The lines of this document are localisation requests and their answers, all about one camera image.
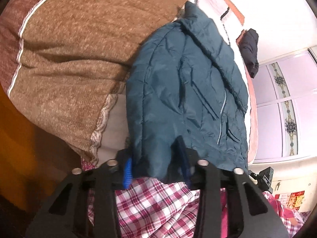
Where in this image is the teal puffer jacket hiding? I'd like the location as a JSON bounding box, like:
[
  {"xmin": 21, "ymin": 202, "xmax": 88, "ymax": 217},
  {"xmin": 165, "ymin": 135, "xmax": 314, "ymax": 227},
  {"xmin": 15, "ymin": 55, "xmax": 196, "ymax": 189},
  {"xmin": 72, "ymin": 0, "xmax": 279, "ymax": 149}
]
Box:
[{"xmin": 126, "ymin": 2, "xmax": 248, "ymax": 183}]

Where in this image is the pink plaid shirt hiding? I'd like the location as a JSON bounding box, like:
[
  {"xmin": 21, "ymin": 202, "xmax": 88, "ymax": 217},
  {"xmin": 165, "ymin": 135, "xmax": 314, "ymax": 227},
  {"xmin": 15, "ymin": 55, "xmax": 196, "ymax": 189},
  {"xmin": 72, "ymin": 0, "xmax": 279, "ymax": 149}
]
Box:
[{"xmin": 86, "ymin": 175, "xmax": 313, "ymax": 238}]

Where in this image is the folded black jacket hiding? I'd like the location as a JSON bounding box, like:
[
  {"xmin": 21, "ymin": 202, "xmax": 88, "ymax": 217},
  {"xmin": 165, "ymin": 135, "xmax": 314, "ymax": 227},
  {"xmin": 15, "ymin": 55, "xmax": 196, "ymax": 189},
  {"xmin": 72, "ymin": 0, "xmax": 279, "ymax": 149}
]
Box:
[{"xmin": 236, "ymin": 29, "xmax": 259, "ymax": 79}]

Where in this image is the brown striped bed blanket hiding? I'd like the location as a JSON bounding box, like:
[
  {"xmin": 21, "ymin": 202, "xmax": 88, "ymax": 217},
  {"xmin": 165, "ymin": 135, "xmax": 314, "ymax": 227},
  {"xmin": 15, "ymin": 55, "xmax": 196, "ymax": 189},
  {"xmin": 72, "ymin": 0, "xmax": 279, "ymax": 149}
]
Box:
[{"xmin": 0, "ymin": 0, "xmax": 259, "ymax": 169}]

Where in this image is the red wall poster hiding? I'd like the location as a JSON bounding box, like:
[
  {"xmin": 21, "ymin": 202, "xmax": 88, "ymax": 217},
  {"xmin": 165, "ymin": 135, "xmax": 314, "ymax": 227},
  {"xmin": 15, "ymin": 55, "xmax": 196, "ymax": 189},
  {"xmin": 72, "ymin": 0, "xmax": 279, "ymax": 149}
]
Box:
[{"xmin": 275, "ymin": 191, "xmax": 305, "ymax": 210}]

